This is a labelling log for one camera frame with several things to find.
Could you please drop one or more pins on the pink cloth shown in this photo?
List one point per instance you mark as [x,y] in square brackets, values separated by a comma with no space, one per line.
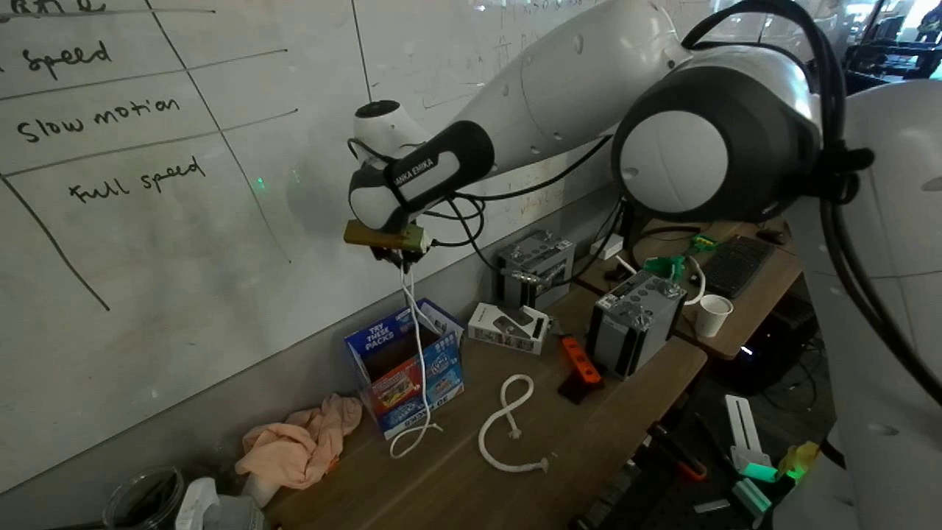
[303,449]

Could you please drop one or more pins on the blue cardboard box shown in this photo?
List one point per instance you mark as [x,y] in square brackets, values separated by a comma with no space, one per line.
[408,360]

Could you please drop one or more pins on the white small open box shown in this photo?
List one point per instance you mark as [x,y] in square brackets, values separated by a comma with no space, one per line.
[519,331]

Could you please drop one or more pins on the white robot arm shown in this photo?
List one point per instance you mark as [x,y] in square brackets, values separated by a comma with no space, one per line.
[738,131]

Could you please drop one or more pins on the grey battery by wall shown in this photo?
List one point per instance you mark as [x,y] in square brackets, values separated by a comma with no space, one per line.
[534,269]

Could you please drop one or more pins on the orange and black tool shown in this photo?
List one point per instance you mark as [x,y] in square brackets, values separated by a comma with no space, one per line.
[584,376]

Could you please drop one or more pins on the grey battery near front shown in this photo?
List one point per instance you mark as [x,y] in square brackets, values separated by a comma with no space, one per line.
[635,322]

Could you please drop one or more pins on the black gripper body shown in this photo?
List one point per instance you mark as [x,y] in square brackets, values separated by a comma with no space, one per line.
[400,257]

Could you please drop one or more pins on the white paper cup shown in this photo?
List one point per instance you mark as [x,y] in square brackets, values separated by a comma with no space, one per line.
[712,315]

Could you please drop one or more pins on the dark round container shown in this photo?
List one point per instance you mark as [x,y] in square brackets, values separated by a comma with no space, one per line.
[149,502]

